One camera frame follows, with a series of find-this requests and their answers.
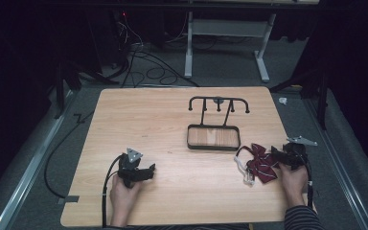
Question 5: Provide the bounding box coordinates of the grey tape piece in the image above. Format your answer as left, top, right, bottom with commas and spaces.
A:
57, 195, 81, 206

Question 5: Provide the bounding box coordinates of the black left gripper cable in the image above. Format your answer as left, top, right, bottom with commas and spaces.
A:
101, 153, 125, 229

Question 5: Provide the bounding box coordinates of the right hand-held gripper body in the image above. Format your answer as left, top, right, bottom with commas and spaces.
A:
282, 136, 319, 172

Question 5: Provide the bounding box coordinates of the person's right hand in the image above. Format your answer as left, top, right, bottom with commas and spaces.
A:
277, 162, 310, 207

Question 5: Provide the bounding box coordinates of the aluminium floor rail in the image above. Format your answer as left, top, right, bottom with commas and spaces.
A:
301, 96, 368, 230
0, 90, 79, 230

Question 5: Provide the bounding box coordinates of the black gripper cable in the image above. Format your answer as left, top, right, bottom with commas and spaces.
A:
300, 152, 315, 209
101, 153, 125, 229

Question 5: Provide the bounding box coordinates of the tangle of black floor cables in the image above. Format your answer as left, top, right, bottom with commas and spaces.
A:
109, 11, 202, 89

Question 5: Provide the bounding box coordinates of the long black floor cable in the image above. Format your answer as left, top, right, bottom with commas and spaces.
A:
43, 109, 96, 199

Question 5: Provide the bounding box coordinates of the maroon striped bow tie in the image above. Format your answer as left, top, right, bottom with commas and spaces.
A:
234, 142, 285, 187

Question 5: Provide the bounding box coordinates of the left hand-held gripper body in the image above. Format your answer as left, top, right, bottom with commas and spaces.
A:
117, 147, 146, 189

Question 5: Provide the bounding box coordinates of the white desk frame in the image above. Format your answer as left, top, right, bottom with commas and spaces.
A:
183, 0, 321, 83

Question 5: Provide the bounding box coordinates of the person's left hand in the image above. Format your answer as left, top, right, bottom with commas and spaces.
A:
108, 173, 144, 210

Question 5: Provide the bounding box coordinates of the black rack with wooden base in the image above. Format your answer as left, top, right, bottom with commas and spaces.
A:
186, 96, 251, 151

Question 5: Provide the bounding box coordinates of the black metal stand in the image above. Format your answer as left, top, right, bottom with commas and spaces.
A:
46, 58, 84, 120
269, 67, 331, 131

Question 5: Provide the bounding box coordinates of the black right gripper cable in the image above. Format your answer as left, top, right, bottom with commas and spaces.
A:
300, 152, 315, 209

